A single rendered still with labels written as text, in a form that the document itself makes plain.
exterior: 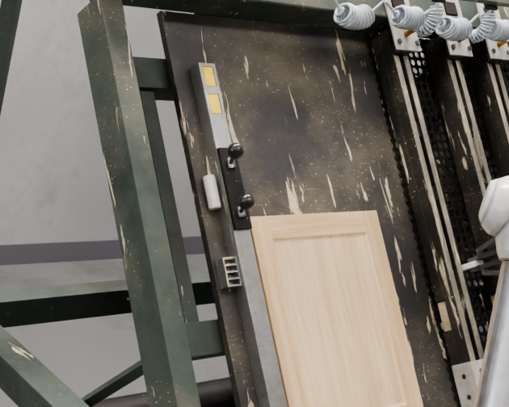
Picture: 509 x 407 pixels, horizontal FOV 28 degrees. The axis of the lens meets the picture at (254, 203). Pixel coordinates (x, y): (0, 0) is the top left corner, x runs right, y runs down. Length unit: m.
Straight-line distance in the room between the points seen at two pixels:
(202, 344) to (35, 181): 3.57
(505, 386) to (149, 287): 0.77
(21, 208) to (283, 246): 3.48
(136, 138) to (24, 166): 3.50
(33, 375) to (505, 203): 1.38
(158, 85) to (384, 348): 0.87
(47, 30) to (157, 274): 3.54
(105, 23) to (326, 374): 0.97
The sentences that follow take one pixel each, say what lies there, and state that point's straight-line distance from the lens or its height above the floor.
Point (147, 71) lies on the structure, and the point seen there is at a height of 1.65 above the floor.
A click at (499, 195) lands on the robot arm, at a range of 2.00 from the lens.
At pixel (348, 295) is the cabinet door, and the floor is 1.18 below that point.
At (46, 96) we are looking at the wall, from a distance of 5.69.
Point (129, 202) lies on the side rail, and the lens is 2.25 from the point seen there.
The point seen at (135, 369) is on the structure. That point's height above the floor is 0.96.
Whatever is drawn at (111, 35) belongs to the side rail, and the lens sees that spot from 2.34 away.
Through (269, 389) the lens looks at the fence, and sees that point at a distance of 2.32.
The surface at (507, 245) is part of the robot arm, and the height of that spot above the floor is 1.52.
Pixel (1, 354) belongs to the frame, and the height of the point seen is 0.79.
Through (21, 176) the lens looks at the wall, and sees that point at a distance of 5.75.
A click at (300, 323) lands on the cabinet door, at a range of 2.44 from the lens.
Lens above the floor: 2.00
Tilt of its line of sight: 15 degrees down
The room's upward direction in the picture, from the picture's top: 10 degrees clockwise
